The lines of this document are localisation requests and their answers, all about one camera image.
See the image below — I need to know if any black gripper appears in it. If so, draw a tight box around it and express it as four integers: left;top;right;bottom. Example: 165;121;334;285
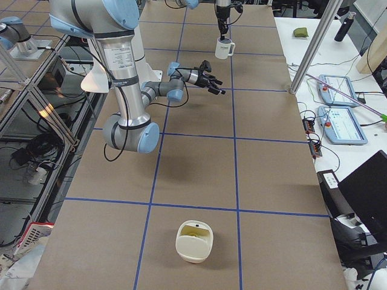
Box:
215;0;242;40
189;60;226;95

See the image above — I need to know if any white mug grey inside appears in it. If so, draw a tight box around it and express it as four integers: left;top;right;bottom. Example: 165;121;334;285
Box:
215;37;235;60

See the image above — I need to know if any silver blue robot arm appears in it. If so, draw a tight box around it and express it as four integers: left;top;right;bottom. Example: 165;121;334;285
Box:
164;0;244;43
50;1;225;153

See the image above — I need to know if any green cloth pouch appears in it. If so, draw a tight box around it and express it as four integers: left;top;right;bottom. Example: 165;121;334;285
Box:
293;27;309;38

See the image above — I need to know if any black water bottle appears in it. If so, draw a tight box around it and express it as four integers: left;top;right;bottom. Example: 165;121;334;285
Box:
334;11;356;42

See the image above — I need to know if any teach pendant with red button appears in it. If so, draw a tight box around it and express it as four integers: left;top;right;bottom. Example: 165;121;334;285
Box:
317;74;360;108

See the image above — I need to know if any wooden board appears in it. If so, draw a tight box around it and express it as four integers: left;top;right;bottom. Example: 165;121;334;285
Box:
356;26;386;74

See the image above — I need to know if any cream trash bin with lid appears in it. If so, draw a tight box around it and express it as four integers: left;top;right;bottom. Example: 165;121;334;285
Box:
175;220;213;263

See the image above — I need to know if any black monitor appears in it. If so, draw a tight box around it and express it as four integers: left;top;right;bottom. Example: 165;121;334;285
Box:
339;150;386;240

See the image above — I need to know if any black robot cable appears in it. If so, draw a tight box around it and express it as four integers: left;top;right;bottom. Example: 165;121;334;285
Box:
89;51;194;163

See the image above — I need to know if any aluminium frame post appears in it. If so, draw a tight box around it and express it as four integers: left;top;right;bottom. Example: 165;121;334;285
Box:
289;0;343;95

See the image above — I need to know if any aluminium frame rack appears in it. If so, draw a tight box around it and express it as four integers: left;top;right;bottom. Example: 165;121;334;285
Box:
1;33;104;246

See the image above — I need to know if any green handled reacher grabber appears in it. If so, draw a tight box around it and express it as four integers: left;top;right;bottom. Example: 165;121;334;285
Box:
306;73;386;123

